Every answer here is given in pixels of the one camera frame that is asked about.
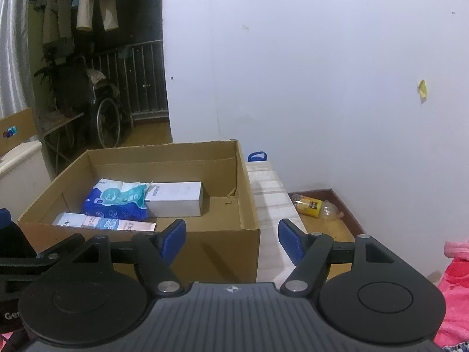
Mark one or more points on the metal railing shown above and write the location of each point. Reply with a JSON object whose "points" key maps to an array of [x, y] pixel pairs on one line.
{"points": [[146, 77]]}

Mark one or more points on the wheelchair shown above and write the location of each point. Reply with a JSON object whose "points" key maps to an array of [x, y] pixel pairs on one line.
{"points": [[73, 84]]}

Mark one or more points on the blue tissue packet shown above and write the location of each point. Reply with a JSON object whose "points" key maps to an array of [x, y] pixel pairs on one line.
{"points": [[113, 201]]}

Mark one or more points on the cream hanging garment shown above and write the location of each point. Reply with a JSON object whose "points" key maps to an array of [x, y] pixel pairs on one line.
{"points": [[108, 11]]}

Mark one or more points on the light wooden table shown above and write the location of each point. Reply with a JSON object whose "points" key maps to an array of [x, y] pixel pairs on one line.
{"points": [[271, 205]]}

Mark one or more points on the white rectangular box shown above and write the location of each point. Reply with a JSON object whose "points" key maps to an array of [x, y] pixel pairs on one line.
{"points": [[176, 200]]}

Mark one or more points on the yellow wall sticker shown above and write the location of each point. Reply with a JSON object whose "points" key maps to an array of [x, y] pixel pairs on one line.
{"points": [[423, 88]]}

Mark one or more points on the beige hanging coat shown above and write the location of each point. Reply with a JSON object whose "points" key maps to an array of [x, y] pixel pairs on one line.
{"points": [[55, 18]]}

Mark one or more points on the white cabinet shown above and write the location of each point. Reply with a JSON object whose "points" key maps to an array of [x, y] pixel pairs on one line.
{"points": [[22, 179]]}

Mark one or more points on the silver curtain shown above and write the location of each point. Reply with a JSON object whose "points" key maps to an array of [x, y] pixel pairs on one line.
{"points": [[13, 51]]}

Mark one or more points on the small folding table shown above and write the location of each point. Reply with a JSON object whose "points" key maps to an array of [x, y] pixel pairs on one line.
{"points": [[62, 119]]}

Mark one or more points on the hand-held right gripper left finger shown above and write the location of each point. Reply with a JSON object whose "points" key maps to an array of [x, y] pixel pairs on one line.
{"points": [[172, 242]]}

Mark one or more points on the plastic bottle yellow label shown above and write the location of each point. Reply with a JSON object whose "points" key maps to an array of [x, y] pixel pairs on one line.
{"points": [[311, 207]]}

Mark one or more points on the pink cream tube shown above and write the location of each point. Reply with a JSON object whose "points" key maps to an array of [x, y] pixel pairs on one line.
{"points": [[95, 223]]}

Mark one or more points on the pink blanket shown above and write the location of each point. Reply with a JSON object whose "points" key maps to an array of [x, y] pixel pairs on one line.
{"points": [[454, 293]]}

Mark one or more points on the cardboard box with blue tape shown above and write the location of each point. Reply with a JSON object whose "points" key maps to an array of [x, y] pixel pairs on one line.
{"points": [[25, 132]]}

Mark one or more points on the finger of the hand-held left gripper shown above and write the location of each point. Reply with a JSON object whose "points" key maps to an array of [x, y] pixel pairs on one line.
{"points": [[22, 242]]}

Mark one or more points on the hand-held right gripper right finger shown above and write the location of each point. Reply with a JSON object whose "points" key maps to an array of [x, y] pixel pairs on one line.
{"points": [[291, 244]]}

